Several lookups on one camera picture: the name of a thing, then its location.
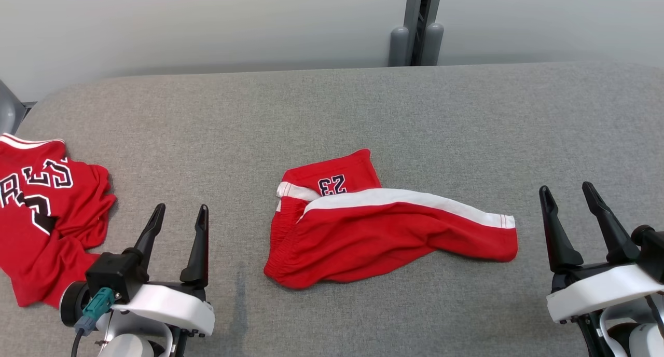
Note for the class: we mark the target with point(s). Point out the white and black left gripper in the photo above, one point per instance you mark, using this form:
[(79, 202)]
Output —
[(176, 305)]

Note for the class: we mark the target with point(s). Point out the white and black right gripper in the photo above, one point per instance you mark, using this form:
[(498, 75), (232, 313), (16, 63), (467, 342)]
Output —
[(596, 292)]

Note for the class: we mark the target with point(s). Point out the red basketball jersey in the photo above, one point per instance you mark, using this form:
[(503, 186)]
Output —
[(46, 243)]

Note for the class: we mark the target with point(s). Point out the red shorts with white stripe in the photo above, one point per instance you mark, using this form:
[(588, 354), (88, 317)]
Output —
[(373, 237)]

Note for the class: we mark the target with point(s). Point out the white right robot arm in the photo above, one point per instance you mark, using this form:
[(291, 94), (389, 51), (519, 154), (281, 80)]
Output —
[(643, 341)]

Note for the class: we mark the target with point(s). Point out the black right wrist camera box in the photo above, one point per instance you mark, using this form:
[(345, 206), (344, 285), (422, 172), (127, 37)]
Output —
[(651, 248)]

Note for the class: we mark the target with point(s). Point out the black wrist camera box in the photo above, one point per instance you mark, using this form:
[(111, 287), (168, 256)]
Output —
[(111, 274), (651, 248)]

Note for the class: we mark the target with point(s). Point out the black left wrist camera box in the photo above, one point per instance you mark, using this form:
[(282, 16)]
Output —
[(111, 274)]

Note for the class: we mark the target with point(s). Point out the grey partition post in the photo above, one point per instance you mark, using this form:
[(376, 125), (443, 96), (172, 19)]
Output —
[(415, 19), (8, 110)]

